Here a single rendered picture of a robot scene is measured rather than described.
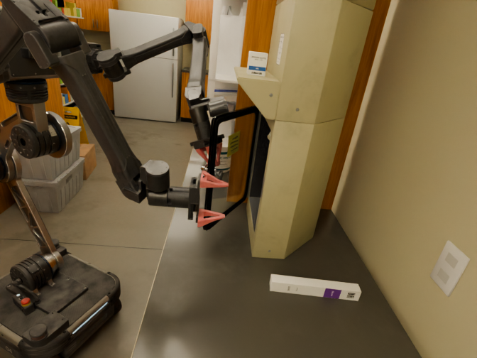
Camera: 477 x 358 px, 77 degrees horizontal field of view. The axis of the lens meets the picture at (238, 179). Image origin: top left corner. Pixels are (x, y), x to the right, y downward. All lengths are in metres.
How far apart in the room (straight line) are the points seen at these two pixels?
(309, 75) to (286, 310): 0.63
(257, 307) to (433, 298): 0.45
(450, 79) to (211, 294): 0.86
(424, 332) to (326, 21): 0.83
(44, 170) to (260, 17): 2.29
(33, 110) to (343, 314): 1.29
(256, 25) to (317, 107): 0.45
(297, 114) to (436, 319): 0.63
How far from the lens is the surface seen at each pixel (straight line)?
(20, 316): 1.95
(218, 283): 0.94
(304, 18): 0.82
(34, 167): 3.01
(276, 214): 0.95
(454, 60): 0.99
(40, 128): 1.42
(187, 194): 0.79
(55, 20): 0.80
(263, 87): 0.81
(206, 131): 1.00
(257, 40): 1.17
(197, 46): 1.30
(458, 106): 0.93
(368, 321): 0.98
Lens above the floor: 1.60
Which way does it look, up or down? 25 degrees down
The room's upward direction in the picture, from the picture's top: 7 degrees clockwise
